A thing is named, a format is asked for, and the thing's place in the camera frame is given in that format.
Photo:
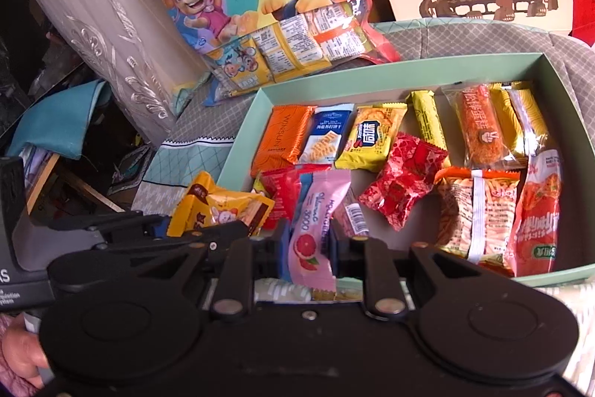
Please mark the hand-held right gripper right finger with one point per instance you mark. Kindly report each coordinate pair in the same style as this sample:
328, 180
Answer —
340, 257

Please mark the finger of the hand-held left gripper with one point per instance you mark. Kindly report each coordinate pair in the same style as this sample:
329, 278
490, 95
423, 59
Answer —
107, 220
218, 236

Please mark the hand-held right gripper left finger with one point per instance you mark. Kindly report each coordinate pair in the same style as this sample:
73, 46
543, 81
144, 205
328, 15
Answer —
281, 253

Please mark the yellow and brown snack packet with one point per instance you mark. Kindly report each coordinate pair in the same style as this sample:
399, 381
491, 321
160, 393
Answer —
218, 204

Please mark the pink snack packet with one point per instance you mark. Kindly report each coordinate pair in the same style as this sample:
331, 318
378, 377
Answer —
314, 220

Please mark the shiny red patterned packet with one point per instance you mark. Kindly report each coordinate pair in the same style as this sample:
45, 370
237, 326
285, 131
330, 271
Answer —
402, 183

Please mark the yellow cracker packet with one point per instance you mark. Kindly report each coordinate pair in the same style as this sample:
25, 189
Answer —
369, 139

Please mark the orange-red noodle snack packet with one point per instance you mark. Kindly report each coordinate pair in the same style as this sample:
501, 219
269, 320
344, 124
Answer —
534, 215

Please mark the green cardboard box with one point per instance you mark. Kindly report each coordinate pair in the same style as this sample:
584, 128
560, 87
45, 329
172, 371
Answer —
553, 67

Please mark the person's left hand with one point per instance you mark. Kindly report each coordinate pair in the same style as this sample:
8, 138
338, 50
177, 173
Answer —
21, 350

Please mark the dark red snack packet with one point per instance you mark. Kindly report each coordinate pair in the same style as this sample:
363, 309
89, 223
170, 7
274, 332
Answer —
355, 218

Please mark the wooden slat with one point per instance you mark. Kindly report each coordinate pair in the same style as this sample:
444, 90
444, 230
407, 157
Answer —
69, 187

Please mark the teal cloth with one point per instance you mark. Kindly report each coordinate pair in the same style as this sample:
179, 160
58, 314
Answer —
56, 122

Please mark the orange snack packet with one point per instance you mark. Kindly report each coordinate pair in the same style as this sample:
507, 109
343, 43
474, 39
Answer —
283, 136

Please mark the blue and white snack packet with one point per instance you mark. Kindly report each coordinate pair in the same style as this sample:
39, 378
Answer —
325, 136

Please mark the orange and white noodle packet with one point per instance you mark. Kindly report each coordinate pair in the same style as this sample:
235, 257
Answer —
474, 215

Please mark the small blue snack packet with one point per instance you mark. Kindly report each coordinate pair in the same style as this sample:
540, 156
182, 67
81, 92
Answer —
216, 95

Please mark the yellow stick snack packet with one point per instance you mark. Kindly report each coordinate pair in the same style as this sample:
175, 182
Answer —
427, 122

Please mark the clear packet with orange roll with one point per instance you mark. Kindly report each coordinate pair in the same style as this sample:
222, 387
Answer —
481, 125

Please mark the silver embossed roll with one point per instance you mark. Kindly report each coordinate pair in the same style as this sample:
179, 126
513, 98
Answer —
93, 20

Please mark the yellow striped snack packet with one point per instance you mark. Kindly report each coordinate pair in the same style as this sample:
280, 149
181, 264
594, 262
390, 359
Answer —
530, 118
504, 113

